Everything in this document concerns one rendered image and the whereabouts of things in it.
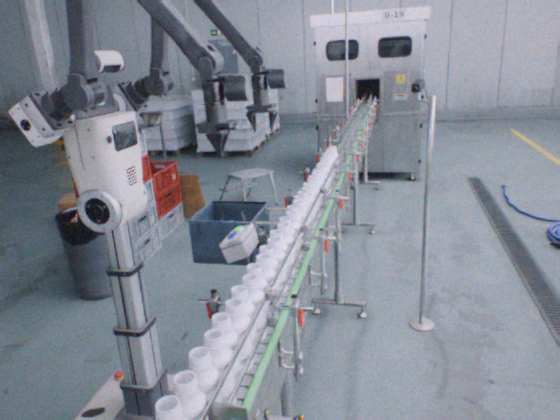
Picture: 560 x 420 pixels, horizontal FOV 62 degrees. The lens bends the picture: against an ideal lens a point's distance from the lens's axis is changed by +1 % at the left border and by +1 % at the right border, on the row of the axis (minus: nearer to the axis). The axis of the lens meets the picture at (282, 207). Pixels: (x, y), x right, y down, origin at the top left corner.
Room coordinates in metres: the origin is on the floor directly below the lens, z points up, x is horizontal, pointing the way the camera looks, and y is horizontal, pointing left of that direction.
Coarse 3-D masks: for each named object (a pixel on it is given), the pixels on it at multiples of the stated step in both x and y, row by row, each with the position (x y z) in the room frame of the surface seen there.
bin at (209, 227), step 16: (208, 208) 2.28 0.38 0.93; (224, 208) 2.32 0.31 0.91; (240, 208) 2.30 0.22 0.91; (256, 208) 2.28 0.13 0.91; (272, 208) 2.21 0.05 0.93; (192, 224) 2.04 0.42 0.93; (208, 224) 2.02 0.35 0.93; (224, 224) 2.00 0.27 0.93; (240, 224) 1.98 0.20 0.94; (256, 224) 2.03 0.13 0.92; (192, 240) 2.04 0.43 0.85; (208, 240) 2.02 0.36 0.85; (208, 256) 2.03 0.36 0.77; (224, 256) 2.01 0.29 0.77
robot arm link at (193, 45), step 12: (144, 0) 1.27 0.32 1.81; (156, 0) 1.27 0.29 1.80; (156, 12) 1.27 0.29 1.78; (168, 12) 1.27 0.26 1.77; (168, 24) 1.27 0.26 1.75; (180, 24) 1.26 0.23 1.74; (180, 36) 1.26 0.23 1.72; (192, 36) 1.25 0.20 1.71; (180, 48) 1.27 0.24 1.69; (192, 48) 1.25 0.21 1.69; (204, 48) 1.25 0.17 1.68; (192, 60) 1.26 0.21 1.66; (216, 60) 1.25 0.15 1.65; (216, 72) 1.29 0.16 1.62
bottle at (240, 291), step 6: (234, 288) 0.94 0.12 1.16; (240, 288) 0.95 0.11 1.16; (246, 288) 0.94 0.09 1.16; (234, 294) 0.92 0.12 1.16; (240, 294) 0.92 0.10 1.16; (246, 294) 0.93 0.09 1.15; (246, 300) 0.92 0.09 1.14; (246, 306) 0.92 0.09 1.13; (252, 306) 0.93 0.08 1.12; (246, 312) 0.91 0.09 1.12; (252, 312) 0.92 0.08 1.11; (252, 330) 0.92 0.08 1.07; (252, 336) 0.92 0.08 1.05; (252, 342) 0.91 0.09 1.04; (252, 348) 0.91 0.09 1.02
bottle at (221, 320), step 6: (222, 312) 0.84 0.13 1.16; (216, 318) 0.83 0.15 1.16; (222, 318) 0.84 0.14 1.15; (228, 318) 0.81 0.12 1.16; (216, 324) 0.80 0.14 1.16; (222, 324) 0.80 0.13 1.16; (228, 324) 0.81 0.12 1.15; (228, 330) 0.81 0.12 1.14; (234, 330) 0.83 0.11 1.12; (228, 336) 0.80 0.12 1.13; (234, 336) 0.81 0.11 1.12; (228, 342) 0.80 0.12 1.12; (234, 342) 0.80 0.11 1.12; (234, 348) 0.80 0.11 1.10; (234, 366) 0.80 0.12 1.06; (240, 366) 0.82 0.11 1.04; (234, 372) 0.80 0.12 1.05; (240, 372) 0.81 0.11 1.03; (234, 378) 0.80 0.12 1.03
